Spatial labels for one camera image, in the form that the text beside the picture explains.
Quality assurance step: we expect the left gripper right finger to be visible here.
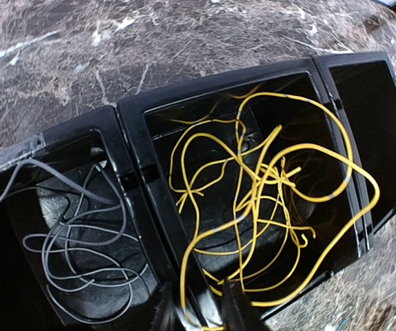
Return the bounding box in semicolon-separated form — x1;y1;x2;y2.
221;281;270;331

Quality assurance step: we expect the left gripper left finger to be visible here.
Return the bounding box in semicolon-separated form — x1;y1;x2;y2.
148;282;178;331

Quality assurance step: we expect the grey cable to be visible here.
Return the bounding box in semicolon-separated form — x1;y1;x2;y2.
0;158;149;320

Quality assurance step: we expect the black three-compartment bin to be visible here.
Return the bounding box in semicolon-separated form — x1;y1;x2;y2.
0;52;396;330

